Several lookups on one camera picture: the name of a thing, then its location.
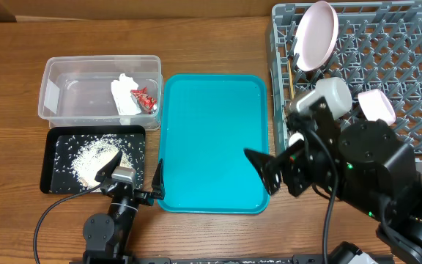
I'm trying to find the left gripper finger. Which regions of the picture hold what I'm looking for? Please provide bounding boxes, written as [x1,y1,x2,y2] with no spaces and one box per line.
[152,159,166,200]
[95,150,122,183]

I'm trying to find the white cup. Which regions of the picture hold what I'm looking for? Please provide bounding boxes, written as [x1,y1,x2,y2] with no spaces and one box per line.
[288,132,304,147]

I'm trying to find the rice leftovers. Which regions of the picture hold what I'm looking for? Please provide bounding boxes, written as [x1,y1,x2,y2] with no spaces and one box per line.
[52,133,145,192]

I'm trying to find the white tissue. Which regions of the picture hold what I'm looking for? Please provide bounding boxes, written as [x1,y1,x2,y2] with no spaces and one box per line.
[111,73,141,115]

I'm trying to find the grey bowl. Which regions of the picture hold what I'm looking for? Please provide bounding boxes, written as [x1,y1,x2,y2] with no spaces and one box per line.
[315,77,352,120]

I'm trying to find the red snack wrapper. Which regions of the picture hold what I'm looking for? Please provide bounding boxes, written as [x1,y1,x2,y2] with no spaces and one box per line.
[130,87,158,114]

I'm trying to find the wooden chopstick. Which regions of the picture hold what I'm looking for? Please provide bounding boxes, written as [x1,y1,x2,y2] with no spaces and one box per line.
[287,59,295,100]

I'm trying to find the large pink plate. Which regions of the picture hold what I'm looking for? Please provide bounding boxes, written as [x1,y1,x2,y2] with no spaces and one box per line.
[294,1,339,72]

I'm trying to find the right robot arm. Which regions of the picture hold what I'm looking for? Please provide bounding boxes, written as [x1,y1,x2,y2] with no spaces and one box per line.
[244,98,422,263]

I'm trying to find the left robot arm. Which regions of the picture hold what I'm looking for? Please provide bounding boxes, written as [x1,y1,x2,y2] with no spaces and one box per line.
[82,152,166,263]

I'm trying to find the grey dishwasher rack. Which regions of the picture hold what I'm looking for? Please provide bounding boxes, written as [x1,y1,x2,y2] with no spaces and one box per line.
[267,1,422,173]

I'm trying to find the black tray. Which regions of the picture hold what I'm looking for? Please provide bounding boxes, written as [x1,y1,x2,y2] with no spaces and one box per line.
[40,125,146,194]

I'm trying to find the teal plastic serving tray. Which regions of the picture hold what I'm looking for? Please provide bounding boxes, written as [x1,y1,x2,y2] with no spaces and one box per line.
[158,74,270,214]

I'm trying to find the clear plastic bin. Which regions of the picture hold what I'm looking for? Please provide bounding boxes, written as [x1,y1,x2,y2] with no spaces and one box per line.
[38,55,163,130]

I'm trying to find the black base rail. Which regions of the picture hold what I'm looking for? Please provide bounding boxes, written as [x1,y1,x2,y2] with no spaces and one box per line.
[67,255,395,264]

